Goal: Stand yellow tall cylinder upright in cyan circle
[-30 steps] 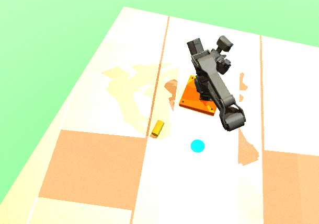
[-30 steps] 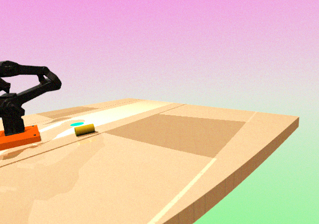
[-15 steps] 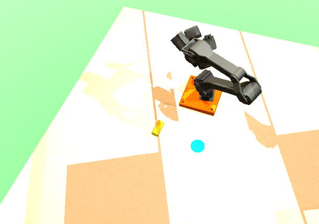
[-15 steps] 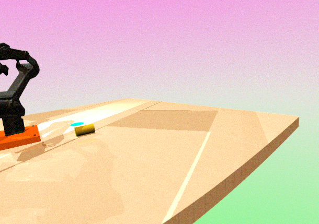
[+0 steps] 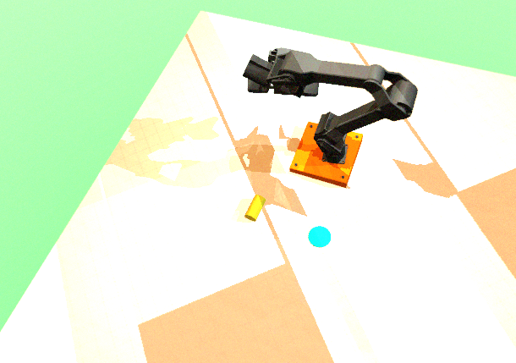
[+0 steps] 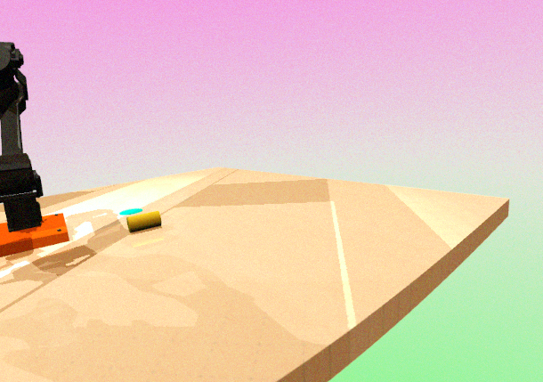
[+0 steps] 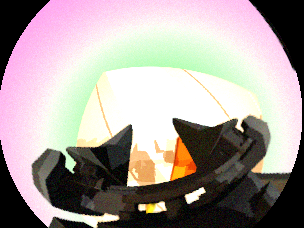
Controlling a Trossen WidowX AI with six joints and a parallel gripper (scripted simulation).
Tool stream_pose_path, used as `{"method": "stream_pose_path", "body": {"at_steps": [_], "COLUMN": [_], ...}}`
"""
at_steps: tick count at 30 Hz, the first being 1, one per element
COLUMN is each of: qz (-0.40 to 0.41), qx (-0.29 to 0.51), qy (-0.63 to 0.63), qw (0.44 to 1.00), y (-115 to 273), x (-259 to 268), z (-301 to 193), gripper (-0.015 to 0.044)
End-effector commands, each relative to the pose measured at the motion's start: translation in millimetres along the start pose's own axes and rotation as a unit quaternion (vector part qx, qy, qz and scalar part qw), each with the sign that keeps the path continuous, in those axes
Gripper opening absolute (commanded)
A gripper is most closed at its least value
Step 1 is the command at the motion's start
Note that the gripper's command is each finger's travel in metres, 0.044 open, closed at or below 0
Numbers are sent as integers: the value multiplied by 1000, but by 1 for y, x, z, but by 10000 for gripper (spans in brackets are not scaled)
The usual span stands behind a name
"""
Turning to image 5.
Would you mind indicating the yellow cylinder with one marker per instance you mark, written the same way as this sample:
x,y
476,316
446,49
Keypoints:
x,y
255,207

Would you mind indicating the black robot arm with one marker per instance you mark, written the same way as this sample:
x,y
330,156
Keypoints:
x,y
290,71

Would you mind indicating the cyan circle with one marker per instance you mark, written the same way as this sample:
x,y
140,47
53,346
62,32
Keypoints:
x,y
319,236

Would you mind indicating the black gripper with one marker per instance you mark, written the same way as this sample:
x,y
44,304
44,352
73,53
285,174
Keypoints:
x,y
310,90

